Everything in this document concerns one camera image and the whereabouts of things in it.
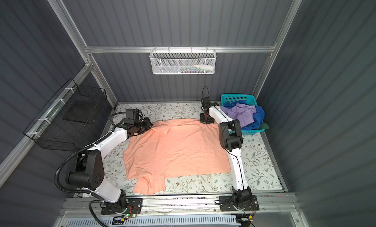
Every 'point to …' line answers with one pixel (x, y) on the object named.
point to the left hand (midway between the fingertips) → (153, 123)
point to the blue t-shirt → (258, 115)
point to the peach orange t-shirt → (173, 147)
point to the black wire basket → (72, 119)
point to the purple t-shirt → (243, 114)
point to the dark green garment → (264, 125)
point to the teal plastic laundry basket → (250, 99)
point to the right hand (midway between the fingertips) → (206, 122)
